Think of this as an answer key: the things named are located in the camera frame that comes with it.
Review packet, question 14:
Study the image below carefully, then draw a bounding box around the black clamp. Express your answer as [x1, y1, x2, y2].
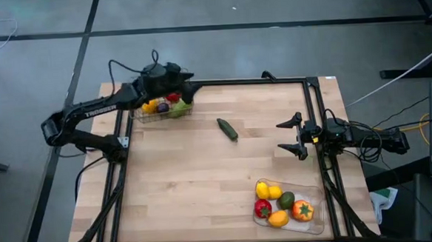
[260, 70, 278, 83]

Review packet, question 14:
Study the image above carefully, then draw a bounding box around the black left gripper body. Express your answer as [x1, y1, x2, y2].
[138, 61, 186, 99]

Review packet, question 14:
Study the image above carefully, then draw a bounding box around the orange tomato with green star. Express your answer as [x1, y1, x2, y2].
[291, 199, 315, 223]

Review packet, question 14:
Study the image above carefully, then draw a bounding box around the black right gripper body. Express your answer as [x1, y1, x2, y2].
[295, 119, 329, 151]

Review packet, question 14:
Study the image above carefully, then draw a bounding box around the white and green bag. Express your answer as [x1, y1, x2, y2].
[368, 186, 401, 226]

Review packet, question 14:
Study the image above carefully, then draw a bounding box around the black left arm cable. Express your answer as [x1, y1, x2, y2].
[107, 48, 162, 96]

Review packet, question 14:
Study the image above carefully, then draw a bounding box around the red tomato with green star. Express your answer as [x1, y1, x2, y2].
[254, 198, 274, 220]

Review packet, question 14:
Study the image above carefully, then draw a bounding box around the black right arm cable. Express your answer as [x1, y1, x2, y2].
[355, 129, 385, 166]

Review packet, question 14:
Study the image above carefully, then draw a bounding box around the purple eggplant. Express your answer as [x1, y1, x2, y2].
[156, 101, 171, 115]

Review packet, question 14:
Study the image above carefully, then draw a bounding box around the yellow cable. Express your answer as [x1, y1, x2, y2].
[385, 112, 432, 148]

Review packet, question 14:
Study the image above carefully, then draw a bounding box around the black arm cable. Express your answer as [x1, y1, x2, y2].
[355, 129, 385, 166]
[107, 48, 162, 96]

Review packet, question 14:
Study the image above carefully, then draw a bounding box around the clear plastic tray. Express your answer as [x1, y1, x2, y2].
[250, 175, 327, 239]

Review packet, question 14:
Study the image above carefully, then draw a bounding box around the black metal table frame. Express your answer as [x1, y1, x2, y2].
[65, 70, 381, 242]

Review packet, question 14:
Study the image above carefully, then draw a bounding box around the yellow lemon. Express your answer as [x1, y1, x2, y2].
[254, 181, 271, 201]
[267, 185, 284, 201]
[267, 209, 291, 229]

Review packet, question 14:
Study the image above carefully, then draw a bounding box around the black table leg frame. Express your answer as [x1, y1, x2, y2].
[345, 0, 432, 84]

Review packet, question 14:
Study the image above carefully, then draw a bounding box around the dark green avocado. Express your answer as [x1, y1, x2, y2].
[277, 190, 296, 211]

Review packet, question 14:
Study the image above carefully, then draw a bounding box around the dark green cucumber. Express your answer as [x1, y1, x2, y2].
[216, 117, 239, 143]

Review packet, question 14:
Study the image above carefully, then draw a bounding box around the wire mesh basket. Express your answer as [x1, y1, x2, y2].
[127, 94, 195, 126]

